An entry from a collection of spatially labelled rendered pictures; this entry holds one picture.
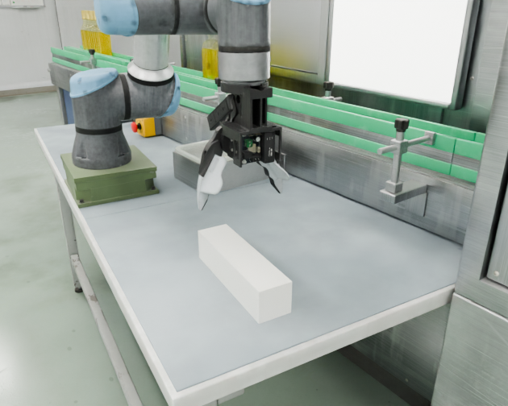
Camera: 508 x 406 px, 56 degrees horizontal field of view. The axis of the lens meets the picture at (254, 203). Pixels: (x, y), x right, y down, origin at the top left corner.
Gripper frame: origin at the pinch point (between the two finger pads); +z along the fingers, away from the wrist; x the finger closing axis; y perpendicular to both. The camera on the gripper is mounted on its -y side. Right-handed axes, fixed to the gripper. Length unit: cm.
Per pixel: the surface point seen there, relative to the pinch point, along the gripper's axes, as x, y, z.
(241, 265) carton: -1.7, 3.6, 10.2
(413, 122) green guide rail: 52, -12, -5
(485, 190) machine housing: 31.4, 22.7, -3.7
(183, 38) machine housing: 46, -143, -15
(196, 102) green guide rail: 26, -80, 0
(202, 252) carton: -3.0, -10.1, 14.1
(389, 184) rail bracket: 34.4, -0.1, 3.6
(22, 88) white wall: 9, -664, 82
